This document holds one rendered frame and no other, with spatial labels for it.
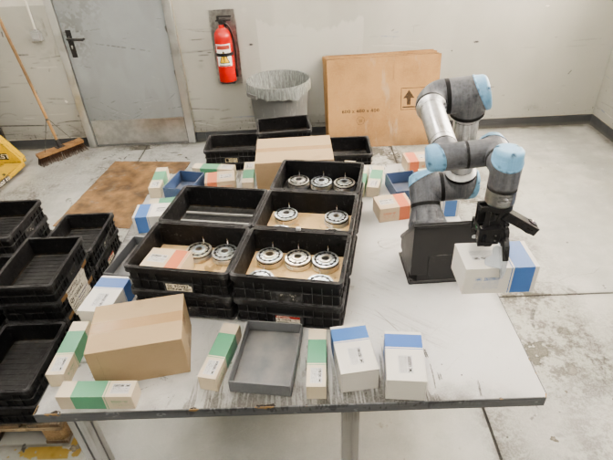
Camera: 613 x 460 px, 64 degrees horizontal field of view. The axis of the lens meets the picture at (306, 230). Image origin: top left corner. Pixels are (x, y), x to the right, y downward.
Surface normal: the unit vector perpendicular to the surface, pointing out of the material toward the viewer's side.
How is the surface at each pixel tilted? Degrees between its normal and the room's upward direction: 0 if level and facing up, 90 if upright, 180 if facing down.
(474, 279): 90
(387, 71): 82
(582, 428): 0
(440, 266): 90
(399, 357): 0
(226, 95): 90
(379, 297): 0
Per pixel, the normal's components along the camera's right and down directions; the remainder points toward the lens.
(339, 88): 0.00, 0.39
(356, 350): -0.04, -0.82
